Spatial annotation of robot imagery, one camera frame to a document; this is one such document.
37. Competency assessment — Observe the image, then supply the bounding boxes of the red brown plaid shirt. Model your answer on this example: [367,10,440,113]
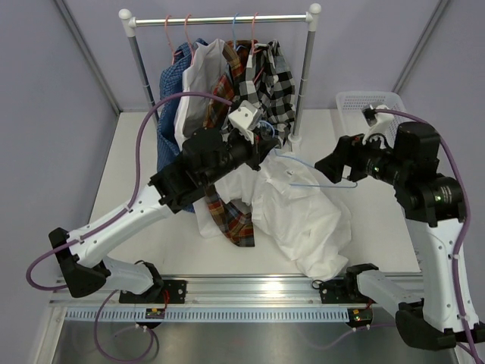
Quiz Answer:
[203,40,255,247]

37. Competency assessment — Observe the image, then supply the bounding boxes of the white hanging shirt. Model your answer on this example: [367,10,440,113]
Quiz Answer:
[173,37,246,240]

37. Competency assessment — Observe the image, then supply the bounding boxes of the white slotted cable duct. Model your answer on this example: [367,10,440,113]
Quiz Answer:
[64,306,349,323]

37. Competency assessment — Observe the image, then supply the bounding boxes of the purple floor cable left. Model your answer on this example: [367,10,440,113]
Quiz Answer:
[92,287,161,360]

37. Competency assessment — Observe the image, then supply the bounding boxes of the blue hanger on rack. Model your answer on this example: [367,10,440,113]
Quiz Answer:
[231,12,244,52]

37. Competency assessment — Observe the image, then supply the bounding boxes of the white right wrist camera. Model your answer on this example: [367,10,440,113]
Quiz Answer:
[361,103,400,148]

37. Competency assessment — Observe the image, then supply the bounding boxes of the white plastic basket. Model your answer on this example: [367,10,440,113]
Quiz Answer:
[333,91,406,138]

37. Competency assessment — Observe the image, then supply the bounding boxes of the white linen shirt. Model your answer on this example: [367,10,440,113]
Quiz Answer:
[215,150,352,281]

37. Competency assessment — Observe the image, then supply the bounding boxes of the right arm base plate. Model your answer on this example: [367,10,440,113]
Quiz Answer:
[311,278,374,304]

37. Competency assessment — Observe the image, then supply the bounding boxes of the aluminium mounting rail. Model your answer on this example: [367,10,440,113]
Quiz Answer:
[48,272,425,309]

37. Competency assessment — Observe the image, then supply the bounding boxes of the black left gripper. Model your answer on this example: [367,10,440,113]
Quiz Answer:
[202,127,277,187]

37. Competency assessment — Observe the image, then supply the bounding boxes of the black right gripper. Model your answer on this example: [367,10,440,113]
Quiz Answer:
[315,128,410,187]

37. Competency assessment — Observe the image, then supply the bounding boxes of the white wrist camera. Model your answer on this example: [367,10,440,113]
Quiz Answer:
[361,103,400,148]
[228,100,261,145]

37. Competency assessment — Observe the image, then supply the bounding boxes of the blue checked shirt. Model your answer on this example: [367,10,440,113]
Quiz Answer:
[156,39,198,175]

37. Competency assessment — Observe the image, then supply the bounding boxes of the metal clothes rack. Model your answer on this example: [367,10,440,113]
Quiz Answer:
[118,3,322,152]

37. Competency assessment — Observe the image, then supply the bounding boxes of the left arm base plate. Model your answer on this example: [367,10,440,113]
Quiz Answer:
[118,279,187,304]

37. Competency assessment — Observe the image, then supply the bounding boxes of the black white checked shirt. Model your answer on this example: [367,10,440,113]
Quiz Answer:
[235,40,296,140]

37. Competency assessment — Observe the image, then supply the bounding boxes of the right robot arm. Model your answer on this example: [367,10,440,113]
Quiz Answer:
[314,121,484,353]

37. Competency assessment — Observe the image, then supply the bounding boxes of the pink hanger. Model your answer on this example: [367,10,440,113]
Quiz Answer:
[183,13,199,68]
[246,12,266,85]
[164,14,185,66]

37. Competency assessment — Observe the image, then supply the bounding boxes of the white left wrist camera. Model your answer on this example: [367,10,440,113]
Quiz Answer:
[228,100,261,145]

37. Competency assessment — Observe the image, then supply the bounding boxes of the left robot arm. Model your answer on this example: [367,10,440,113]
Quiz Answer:
[48,128,278,303]

